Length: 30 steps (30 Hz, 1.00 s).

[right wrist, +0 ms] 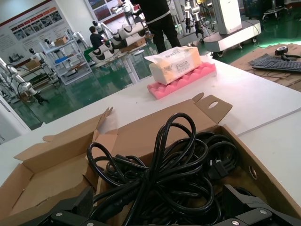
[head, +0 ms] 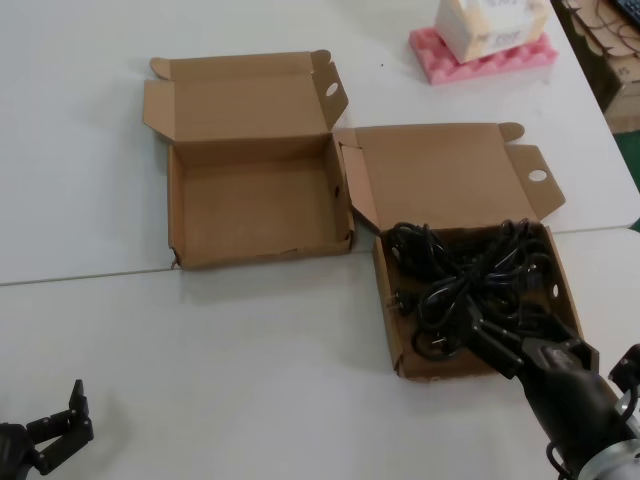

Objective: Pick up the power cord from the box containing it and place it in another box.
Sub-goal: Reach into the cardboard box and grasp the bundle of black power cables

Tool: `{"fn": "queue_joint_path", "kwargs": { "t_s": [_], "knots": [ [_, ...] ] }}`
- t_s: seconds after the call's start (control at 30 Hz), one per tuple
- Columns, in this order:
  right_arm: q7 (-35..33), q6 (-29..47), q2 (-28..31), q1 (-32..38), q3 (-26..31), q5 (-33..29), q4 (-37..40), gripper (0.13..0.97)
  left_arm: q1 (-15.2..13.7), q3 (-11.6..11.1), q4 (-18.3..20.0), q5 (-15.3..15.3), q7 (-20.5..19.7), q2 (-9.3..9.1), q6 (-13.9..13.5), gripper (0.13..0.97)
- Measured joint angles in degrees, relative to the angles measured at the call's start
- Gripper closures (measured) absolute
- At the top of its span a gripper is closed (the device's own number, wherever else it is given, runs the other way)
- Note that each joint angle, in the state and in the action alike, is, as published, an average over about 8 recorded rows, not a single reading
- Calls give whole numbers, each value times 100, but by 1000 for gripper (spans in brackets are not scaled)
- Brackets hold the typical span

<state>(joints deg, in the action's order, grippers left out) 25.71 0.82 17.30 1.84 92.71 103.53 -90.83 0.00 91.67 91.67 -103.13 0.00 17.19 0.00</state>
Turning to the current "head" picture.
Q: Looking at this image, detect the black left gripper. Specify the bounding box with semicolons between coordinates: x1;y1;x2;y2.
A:
0;378;96;480

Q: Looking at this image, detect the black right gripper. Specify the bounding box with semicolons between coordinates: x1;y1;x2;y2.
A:
467;309;630;462

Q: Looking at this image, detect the white carton box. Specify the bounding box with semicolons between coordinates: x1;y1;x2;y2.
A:
433;0;551;64

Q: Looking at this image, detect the empty open cardboard box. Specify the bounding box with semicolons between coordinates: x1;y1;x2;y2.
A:
142;48;356;272

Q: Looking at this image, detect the brown background cardboard carton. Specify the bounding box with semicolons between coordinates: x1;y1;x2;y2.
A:
597;47;640;134

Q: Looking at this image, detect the pink foam pad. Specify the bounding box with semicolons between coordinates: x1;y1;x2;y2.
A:
409;27;559;85

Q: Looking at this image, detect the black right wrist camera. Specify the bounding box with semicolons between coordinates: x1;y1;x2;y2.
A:
607;343;640;400

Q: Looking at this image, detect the black power cord with plug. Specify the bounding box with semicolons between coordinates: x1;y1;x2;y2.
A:
411;327;469;362

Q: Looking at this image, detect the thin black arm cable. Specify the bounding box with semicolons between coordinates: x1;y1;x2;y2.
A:
544;439;582;480

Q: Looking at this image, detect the tangled black power cord bundle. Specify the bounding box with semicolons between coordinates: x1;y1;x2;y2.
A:
382;217;562;361

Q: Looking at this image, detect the open cardboard box with cords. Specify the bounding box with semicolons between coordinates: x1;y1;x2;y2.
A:
333;121;586;382

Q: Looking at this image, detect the dark cardboard stack with wires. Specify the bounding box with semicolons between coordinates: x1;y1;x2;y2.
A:
555;0;640;109

